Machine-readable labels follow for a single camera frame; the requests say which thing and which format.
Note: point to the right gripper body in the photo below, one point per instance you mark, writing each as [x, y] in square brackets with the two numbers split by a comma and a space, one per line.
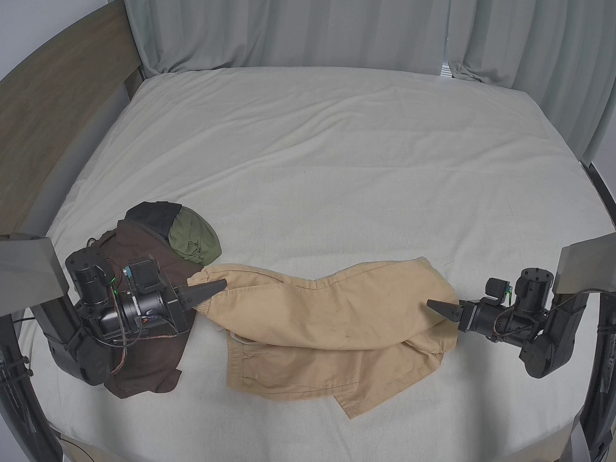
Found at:
[483, 319]

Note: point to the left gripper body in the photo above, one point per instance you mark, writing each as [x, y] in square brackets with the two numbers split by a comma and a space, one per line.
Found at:
[154, 313]

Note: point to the tan shorts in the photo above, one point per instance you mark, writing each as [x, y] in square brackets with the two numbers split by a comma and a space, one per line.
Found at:
[337, 315]

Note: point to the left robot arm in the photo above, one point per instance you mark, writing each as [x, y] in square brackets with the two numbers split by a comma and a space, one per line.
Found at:
[29, 272]

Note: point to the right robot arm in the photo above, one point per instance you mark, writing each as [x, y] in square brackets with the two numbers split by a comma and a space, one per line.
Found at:
[553, 335]

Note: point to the bed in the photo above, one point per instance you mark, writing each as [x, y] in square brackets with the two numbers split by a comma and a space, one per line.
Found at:
[385, 171]

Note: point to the brown garment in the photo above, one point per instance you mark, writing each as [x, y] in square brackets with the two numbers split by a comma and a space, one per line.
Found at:
[149, 364]

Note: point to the green garment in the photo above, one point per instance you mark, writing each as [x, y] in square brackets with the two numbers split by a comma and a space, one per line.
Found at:
[197, 238]

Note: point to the black garment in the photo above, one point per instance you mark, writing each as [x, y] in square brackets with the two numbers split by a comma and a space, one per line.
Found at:
[151, 219]

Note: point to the pale green curtain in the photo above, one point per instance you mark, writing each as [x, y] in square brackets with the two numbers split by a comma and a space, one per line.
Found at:
[529, 27]
[288, 17]

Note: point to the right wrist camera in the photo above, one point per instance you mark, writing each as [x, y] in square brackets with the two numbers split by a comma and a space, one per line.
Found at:
[496, 290]

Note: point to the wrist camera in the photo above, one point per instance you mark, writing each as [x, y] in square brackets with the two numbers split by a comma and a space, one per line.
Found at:
[496, 290]
[143, 275]

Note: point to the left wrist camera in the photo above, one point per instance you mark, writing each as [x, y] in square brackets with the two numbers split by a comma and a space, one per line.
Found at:
[143, 275]

